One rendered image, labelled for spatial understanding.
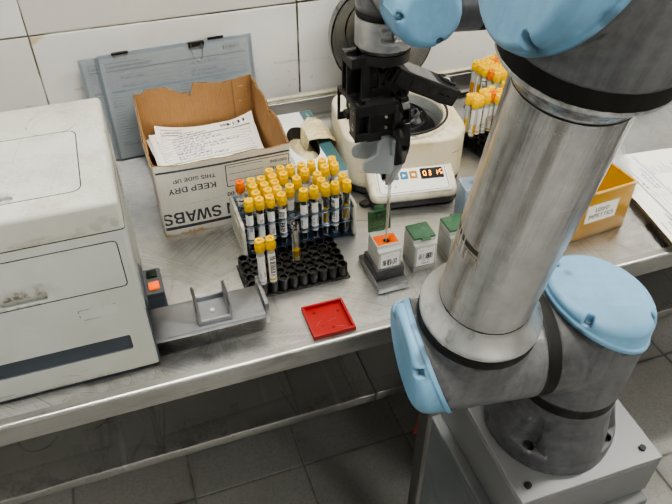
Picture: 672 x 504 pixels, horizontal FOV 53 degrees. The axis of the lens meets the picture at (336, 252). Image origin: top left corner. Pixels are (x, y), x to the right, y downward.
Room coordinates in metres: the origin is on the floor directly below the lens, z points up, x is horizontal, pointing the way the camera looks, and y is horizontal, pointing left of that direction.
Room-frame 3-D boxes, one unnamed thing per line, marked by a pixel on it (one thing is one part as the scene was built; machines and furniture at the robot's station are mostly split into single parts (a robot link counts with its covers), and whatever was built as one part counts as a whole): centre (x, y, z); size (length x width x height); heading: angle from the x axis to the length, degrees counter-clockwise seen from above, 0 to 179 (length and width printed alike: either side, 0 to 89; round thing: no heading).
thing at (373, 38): (0.83, -0.06, 1.30); 0.08 x 0.08 x 0.05
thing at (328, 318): (0.73, 0.01, 0.88); 0.07 x 0.07 x 0.01; 19
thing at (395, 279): (0.84, -0.08, 0.89); 0.09 x 0.05 x 0.04; 20
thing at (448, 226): (0.89, -0.20, 0.91); 0.05 x 0.04 x 0.07; 19
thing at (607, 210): (1.00, -0.44, 0.93); 0.13 x 0.13 x 0.10; 24
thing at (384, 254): (0.84, -0.08, 0.92); 0.05 x 0.04 x 0.06; 20
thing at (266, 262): (0.85, 0.07, 0.93); 0.17 x 0.09 x 0.11; 109
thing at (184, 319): (0.71, 0.21, 0.92); 0.21 x 0.07 x 0.05; 109
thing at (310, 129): (1.15, 0.06, 0.92); 0.24 x 0.12 x 0.10; 19
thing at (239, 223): (0.95, 0.08, 0.91); 0.20 x 0.10 x 0.07; 109
